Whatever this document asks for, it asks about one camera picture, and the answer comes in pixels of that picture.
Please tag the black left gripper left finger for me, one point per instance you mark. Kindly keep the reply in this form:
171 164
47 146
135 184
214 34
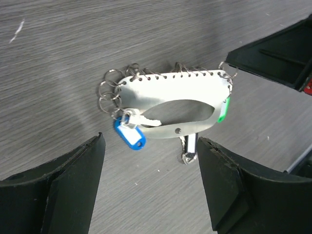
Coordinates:
57 197

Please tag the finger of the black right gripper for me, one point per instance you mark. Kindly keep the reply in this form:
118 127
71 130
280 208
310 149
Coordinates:
284 57

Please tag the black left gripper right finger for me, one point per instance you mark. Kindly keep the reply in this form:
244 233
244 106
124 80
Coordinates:
245 197

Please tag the key with green tag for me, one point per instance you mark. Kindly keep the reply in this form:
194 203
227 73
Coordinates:
224 110

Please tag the key with blue tag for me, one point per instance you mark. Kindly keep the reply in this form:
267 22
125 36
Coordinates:
127 127

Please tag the metal key organizer with rings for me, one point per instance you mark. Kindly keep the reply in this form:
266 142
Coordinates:
144 89

